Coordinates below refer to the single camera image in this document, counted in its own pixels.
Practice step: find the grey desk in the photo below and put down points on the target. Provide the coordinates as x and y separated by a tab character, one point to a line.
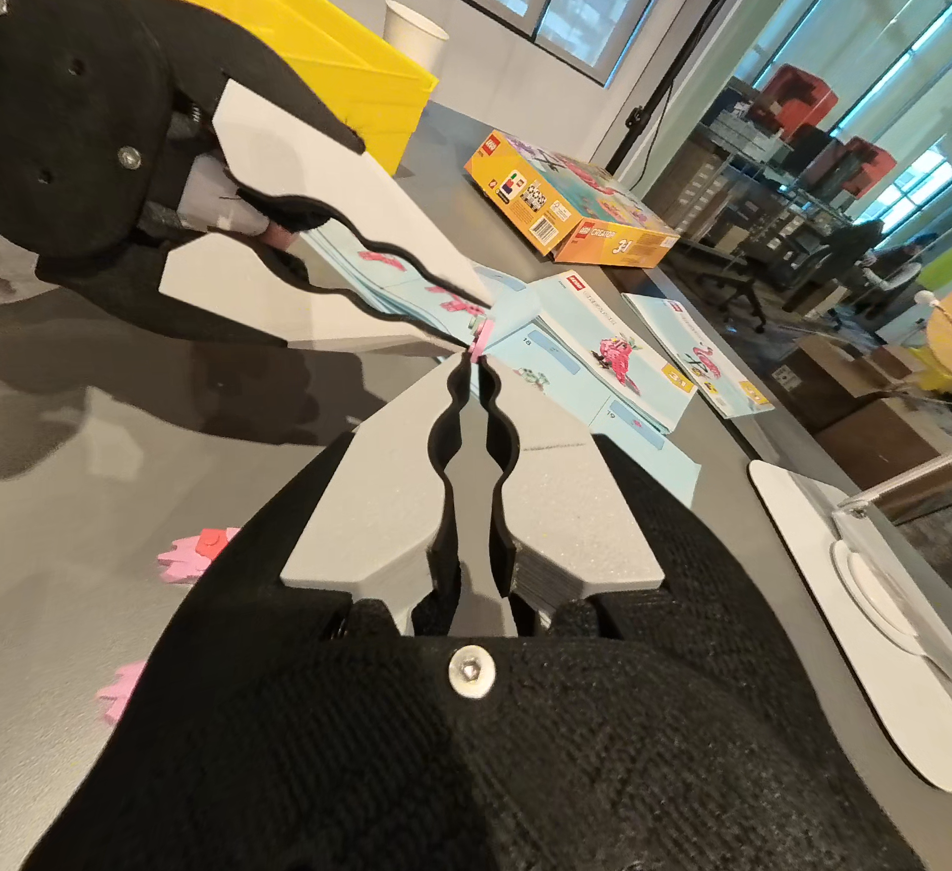
59	588

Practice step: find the white paper cup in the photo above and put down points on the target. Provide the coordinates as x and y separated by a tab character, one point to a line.
413	38

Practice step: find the closed light blue instruction booklet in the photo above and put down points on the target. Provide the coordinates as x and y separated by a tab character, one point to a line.
706	365
595	320

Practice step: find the red equipment enclosure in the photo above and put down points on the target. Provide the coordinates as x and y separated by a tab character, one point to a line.
796	101
870	168

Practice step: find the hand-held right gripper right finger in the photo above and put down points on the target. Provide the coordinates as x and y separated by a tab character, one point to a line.
573	514

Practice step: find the metal shelf rack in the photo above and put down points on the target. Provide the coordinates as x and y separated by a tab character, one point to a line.
744	179

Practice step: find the brown cardboard box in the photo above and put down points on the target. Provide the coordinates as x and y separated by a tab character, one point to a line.
877	439
811	365

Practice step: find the black office chair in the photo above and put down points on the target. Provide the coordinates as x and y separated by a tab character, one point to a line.
732	291

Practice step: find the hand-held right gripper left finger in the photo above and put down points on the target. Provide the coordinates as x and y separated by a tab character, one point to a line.
372	506

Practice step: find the stacked yellow plastic bins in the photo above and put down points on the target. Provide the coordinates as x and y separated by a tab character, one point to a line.
335	60

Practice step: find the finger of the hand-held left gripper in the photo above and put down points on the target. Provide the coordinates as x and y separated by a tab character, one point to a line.
245	298
312	157

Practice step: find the black light stand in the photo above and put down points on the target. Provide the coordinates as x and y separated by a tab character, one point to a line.
692	30

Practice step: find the wooden book stand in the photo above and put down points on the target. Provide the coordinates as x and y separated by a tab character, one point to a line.
803	551

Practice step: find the orange toy brick box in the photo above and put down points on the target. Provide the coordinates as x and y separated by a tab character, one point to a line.
558	209

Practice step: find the pastel toy brick assembly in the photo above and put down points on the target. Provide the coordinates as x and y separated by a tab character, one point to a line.
480	344

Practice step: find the open light blue instruction booklet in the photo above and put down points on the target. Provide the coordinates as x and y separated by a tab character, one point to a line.
379	276

